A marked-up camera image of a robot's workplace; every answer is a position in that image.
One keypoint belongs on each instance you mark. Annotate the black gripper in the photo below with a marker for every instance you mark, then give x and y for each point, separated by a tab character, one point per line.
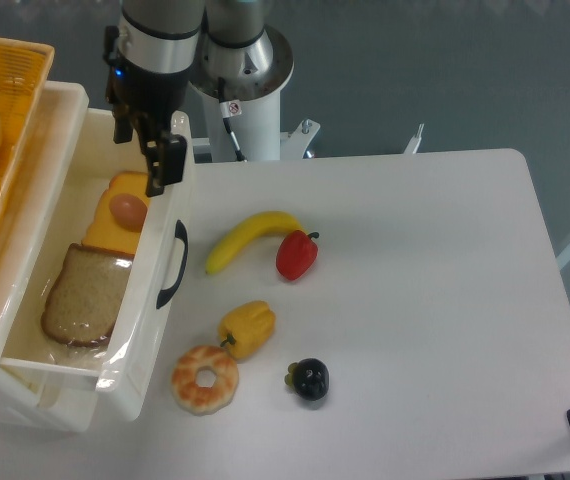
146	85

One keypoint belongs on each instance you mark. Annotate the brown egg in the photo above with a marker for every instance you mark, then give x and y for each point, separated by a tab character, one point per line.
128	211

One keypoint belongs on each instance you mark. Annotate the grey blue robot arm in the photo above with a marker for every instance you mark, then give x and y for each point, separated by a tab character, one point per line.
231	23

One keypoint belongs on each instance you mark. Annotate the open upper white drawer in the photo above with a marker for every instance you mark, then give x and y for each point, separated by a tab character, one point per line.
81	384

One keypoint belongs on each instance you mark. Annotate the white drawer cabinet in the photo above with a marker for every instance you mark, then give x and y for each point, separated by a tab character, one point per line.
50	145

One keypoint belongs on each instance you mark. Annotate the yellow banana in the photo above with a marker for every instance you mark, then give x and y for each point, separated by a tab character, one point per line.
261	224

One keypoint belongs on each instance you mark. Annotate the brown bread slice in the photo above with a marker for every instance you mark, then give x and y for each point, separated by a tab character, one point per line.
82	307

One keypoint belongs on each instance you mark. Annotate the red bell pepper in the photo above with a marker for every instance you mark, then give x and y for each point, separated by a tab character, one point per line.
296	254

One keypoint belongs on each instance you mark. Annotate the yellow bell pepper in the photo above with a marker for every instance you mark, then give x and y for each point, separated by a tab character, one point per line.
245	329

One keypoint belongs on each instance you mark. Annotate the glazed toy donut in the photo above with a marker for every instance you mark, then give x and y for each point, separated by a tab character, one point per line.
204	379

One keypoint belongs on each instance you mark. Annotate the black mangosteen toy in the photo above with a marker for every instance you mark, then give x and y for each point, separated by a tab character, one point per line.
308	378

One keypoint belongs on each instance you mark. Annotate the black drawer handle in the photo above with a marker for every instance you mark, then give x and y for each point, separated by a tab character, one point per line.
176	265

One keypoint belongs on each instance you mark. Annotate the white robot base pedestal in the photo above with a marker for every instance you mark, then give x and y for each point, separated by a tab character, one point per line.
240	89

